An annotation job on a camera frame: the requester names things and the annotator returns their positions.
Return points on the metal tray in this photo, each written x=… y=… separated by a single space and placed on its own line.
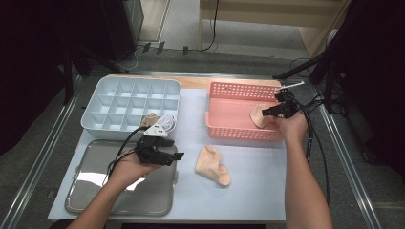
x=95 y=197

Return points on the white sock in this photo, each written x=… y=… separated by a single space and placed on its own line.
x=172 y=125
x=165 y=122

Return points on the person's left hand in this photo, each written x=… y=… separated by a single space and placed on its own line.
x=130 y=171

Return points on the black cabinet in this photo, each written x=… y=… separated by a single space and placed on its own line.
x=121 y=25

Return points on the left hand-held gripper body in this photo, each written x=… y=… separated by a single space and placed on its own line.
x=149 y=151

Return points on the pale peach sock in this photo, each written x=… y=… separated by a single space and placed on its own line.
x=259 y=119
x=210 y=165

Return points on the small black floor block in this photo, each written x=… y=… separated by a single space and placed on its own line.
x=160 y=47
x=146 y=47
x=185 y=51

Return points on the person's right hand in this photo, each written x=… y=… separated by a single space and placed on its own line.
x=293 y=127

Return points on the black metal stand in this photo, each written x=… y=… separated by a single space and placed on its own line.
x=67 y=79
x=296 y=67

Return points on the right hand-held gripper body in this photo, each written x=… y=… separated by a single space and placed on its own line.
x=286 y=106

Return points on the dark curtain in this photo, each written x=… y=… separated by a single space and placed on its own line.
x=25 y=63
x=375 y=79

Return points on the white divided organizer box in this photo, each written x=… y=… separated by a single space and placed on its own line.
x=130 y=101

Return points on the pink perforated plastic basket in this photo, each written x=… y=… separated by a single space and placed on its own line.
x=229 y=117

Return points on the beige sock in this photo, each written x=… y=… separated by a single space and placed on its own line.
x=145 y=123
x=149 y=119

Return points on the light wooden frame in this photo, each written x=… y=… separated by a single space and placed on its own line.
x=254 y=17

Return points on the metal floor rail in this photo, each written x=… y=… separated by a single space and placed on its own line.
x=40 y=162
x=345 y=160

